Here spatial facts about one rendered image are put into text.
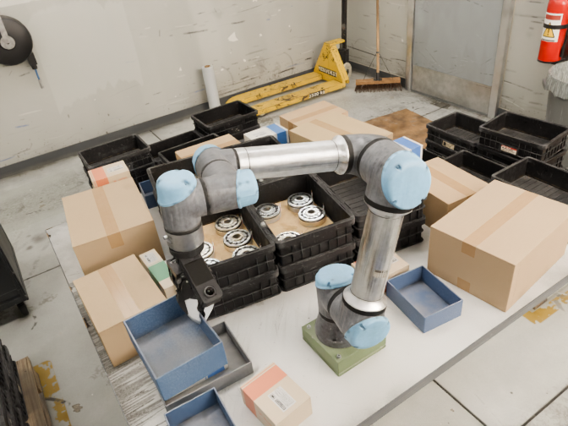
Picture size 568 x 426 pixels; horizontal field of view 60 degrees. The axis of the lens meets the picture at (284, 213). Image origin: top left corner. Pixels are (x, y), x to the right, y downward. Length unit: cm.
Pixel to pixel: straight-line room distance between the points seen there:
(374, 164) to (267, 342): 75
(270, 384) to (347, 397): 22
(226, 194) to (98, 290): 89
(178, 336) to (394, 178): 60
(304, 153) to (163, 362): 56
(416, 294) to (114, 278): 103
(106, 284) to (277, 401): 72
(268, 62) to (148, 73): 132
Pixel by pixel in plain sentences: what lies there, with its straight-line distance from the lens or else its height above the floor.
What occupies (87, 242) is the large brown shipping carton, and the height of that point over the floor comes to 90.
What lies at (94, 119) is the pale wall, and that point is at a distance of 493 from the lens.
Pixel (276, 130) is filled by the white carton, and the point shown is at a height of 84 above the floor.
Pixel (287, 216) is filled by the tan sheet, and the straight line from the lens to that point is 191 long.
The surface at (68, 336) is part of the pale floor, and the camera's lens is 297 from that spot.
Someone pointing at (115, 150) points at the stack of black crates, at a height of 52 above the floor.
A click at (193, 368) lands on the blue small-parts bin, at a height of 111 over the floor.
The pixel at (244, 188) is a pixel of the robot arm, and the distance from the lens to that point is 96.
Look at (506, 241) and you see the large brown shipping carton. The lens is 171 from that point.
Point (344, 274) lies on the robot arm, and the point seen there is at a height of 99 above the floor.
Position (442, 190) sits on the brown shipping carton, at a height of 86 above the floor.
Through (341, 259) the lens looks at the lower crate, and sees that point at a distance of 180.
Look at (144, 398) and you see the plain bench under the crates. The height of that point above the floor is 70.
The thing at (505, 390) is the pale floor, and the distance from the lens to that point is 245.
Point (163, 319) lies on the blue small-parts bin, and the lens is 122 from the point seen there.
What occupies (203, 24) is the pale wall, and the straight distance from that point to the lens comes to 510.
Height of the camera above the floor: 192
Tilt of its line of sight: 34 degrees down
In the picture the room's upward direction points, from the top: 7 degrees counter-clockwise
